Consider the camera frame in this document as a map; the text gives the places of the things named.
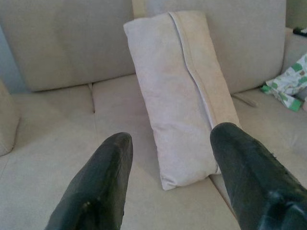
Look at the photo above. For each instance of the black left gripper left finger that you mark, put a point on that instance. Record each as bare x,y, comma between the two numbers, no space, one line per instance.
100,182

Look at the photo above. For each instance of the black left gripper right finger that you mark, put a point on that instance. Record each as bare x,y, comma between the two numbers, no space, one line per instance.
254,182

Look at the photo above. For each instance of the beige fabric sofa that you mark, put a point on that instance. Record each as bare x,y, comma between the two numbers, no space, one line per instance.
60,134

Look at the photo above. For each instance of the beige rectangular zippered pillow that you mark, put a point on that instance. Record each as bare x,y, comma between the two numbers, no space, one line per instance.
172,100

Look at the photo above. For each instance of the beige sofa back cushion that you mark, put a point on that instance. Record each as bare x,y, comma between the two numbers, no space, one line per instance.
247,43
72,43

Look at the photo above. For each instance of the green white patterned cloth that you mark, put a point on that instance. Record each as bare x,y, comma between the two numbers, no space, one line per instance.
289,83

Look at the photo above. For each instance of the small dark object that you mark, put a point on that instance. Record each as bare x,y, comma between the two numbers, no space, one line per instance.
300,30

